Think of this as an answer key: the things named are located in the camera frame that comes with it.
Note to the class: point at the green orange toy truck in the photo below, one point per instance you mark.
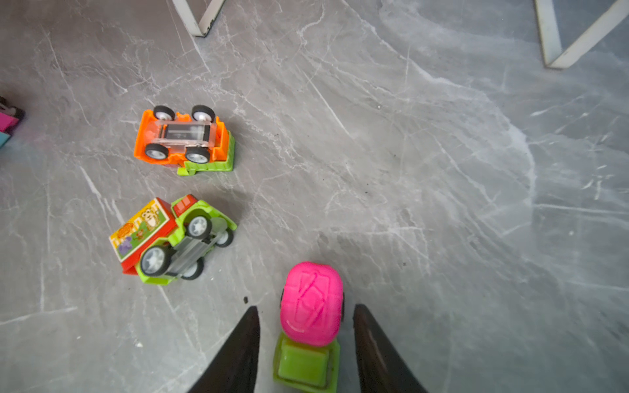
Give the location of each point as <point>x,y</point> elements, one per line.
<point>166,242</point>

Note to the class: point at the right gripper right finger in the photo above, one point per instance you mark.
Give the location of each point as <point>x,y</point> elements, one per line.
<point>380,367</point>

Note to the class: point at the pink green toy vehicle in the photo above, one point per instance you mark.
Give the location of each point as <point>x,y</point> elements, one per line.
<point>312,308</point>

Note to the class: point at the pink toy car upper left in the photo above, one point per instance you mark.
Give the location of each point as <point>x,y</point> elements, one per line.
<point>11,116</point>

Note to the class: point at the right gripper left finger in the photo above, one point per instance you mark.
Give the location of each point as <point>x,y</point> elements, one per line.
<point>235,366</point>

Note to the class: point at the orange toy car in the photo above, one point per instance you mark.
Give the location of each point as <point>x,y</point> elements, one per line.
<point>192,143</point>

